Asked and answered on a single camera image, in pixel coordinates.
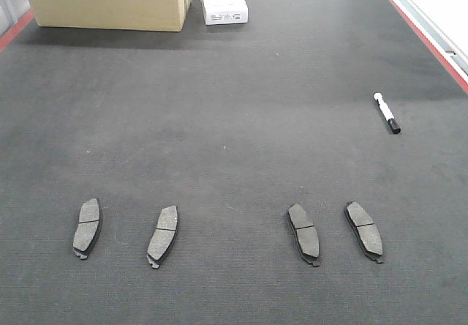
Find white conveyor side rail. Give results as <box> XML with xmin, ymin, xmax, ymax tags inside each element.
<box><xmin>388</xmin><ymin>0</ymin><xmax>467</xmax><ymax>93</ymax></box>

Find white black marker pen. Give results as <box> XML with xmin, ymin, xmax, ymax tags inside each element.
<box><xmin>374</xmin><ymin>92</ymin><xmax>401</xmax><ymax>134</ymax></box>

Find grey brake pad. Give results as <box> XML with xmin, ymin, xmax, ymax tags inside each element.
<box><xmin>287</xmin><ymin>203</ymin><xmax>320</xmax><ymax>267</ymax></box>
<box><xmin>344</xmin><ymin>201</ymin><xmax>383</xmax><ymax>264</ymax></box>
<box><xmin>146</xmin><ymin>205</ymin><xmax>178</xmax><ymax>269</ymax></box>
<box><xmin>72</xmin><ymin>198</ymin><xmax>102</xmax><ymax>260</ymax></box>

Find cardboard box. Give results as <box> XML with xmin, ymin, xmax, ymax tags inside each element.
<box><xmin>29</xmin><ymin>0</ymin><xmax>191</xmax><ymax>31</ymax></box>

